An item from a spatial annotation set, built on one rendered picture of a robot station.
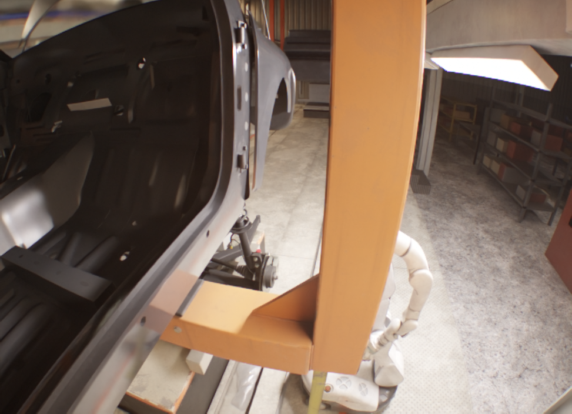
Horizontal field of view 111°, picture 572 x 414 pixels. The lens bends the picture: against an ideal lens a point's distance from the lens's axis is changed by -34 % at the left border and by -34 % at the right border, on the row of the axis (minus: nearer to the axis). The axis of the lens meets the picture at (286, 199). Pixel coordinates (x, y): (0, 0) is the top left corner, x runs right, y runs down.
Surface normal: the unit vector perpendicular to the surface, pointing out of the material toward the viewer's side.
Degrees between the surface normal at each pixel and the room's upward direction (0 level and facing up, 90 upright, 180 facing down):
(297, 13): 90
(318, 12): 90
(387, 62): 90
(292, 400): 0
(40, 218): 74
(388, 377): 90
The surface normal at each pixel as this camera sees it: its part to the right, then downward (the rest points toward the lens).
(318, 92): -0.21, 0.44
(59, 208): 0.90, -0.11
